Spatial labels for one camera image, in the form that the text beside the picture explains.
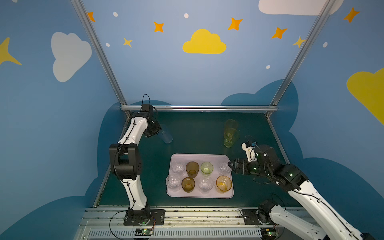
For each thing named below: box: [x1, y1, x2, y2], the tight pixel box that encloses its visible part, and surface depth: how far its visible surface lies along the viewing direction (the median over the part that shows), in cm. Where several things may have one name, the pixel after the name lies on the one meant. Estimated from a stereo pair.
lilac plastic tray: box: [166, 153, 234, 199], surface depth 86 cm
